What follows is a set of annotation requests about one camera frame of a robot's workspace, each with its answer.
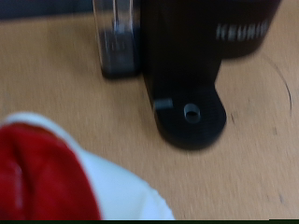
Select black Keurig coffee machine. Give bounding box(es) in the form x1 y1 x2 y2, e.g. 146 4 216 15
139 0 283 152

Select white coffee pod red lid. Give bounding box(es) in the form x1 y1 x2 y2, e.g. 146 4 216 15
0 111 176 222

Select water tank with black lid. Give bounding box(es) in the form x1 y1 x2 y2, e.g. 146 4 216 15
93 0 143 78

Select grey partition panel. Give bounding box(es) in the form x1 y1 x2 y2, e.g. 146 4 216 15
0 0 94 21

